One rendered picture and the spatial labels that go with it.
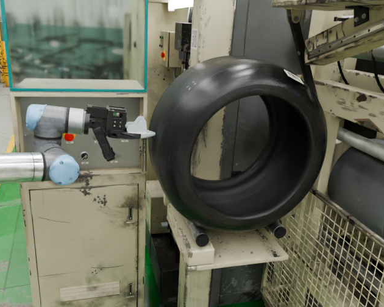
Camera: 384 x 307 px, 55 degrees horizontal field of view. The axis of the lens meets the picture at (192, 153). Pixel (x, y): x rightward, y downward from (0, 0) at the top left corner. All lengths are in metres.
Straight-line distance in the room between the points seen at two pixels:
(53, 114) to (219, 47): 0.66
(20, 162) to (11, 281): 1.74
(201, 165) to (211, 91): 0.54
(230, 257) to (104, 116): 0.64
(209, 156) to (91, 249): 0.76
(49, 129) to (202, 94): 0.44
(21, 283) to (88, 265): 0.76
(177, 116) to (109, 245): 0.99
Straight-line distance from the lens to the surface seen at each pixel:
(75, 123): 1.08
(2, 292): 2.59
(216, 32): 1.42
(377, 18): 1.22
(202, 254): 1.25
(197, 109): 1.03
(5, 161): 0.97
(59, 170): 0.97
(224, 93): 1.04
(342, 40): 1.31
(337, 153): 2.04
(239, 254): 1.35
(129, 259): 1.94
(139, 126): 1.11
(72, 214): 1.79
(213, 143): 1.49
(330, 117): 1.64
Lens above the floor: 1.56
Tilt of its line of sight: 19 degrees down
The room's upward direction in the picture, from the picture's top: 3 degrees clockwise
